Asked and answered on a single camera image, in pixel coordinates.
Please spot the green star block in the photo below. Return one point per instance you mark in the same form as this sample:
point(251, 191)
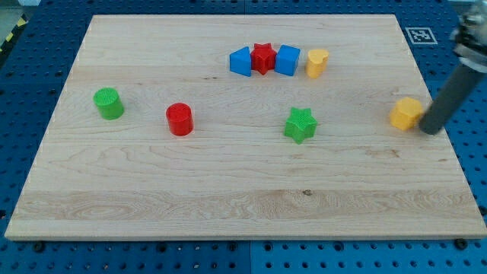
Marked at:
point(300, 125)

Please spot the wooden board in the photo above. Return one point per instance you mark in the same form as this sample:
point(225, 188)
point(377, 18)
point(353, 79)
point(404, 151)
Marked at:
point(236, 175)

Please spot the green cylinder block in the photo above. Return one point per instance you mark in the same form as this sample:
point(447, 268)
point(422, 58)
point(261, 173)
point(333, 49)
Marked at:
point(108, 103)

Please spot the yellow heart block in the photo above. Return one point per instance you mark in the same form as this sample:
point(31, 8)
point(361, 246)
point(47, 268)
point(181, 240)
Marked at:
point(316, 62)

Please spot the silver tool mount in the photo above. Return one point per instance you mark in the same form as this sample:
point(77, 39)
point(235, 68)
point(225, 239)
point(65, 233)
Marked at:
point(470, 37)

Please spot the white fiducial marker tag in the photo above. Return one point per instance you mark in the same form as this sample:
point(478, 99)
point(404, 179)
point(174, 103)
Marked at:
point(421, 36)

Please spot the red cylinder block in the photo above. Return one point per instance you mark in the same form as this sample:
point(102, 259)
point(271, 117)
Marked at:
point(180, 119)

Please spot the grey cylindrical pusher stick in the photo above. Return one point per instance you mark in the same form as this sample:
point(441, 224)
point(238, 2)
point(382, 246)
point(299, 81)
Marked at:
point(453, 93)

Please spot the red star block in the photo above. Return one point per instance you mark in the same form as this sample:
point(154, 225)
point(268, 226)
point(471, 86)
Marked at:
point(263, 58)

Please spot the blue cube block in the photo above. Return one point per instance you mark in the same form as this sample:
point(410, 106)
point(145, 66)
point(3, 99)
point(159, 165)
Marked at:
point(286, 60)

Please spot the blue triangle block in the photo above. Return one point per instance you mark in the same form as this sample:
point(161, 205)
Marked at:
point(240, 61)

